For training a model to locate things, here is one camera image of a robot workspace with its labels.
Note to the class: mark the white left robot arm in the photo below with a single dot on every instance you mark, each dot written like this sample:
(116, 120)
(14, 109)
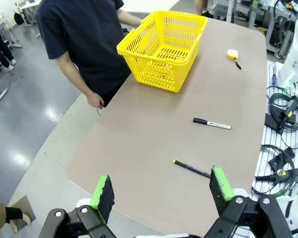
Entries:
(296, 213)

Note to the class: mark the person's left forearm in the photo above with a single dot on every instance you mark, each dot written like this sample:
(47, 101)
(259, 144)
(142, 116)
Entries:
(129, 18)

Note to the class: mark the person's right forearm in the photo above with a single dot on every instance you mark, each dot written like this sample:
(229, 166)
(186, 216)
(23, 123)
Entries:
(80, 84)

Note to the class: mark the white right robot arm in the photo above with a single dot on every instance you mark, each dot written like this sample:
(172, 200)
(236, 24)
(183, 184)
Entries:
(296, 49)

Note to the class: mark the flat black box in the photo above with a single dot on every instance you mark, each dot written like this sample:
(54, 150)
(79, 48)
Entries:
(272, 122)

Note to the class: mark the black square plate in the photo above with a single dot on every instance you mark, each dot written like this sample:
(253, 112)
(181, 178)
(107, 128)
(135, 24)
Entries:
(280, 158)

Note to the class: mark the bystander legs with black shoes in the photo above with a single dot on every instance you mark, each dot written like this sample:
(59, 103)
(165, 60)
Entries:
(201, 7)

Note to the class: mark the person in navy t-shirt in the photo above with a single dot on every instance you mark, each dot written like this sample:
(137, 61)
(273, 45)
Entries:
(89, 37)

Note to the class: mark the yellow plastic shopping basket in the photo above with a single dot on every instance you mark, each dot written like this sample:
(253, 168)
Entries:
(151, 72)

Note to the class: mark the black yellow enabling switch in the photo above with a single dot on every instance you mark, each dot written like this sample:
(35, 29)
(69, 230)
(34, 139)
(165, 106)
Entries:
(289, 110)
(285, 173)

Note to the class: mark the small black bag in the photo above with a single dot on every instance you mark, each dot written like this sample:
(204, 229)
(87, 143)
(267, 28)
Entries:
(18, 18)

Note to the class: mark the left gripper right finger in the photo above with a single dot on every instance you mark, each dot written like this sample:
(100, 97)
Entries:
(219, 188)

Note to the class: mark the grey metal mannequin base plate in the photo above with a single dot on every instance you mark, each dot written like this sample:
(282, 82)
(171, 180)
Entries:
(24, 205)

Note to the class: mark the mannequin with brown apron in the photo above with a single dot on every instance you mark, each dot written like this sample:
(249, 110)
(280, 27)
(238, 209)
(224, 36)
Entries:
(5, 215)

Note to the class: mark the white marker with black cap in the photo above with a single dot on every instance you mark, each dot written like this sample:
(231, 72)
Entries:
(213, 123)

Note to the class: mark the person's right hand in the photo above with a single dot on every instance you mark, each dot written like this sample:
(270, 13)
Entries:
(95, 100)

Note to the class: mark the red blue screwdriver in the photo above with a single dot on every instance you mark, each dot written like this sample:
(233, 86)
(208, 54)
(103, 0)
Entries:
(273, 78)

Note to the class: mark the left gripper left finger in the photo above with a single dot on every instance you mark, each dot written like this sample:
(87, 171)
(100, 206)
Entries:
(101, 196)

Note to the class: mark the large white table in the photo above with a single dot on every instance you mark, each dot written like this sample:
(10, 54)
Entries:
(151, 6)

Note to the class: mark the yellow tape measure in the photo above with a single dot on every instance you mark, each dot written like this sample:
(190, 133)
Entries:
(232, 54)

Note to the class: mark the black pen with yellow cap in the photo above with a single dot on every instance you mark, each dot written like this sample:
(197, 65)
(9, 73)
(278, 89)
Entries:
(191, 168)

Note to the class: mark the grey metal equipment frame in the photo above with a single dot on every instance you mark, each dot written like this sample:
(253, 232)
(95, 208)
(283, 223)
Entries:
(275, 24)

